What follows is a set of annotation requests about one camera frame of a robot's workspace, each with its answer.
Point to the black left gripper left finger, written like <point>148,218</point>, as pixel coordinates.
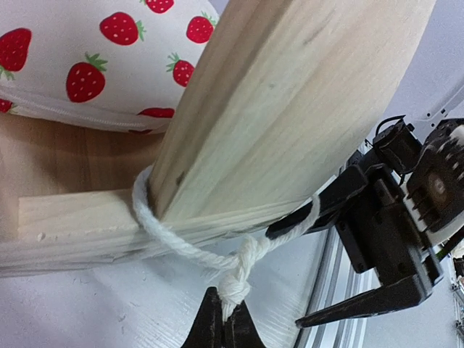
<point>207,330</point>

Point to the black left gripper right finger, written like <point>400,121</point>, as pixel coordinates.
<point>241,331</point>

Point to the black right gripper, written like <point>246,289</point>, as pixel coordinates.
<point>378,233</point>

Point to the wooden pet bed frame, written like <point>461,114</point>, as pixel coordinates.
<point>284,92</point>

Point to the strawberry print ruffled mattress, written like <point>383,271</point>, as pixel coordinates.
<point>110,65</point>

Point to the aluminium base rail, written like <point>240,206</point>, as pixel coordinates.
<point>345,281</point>

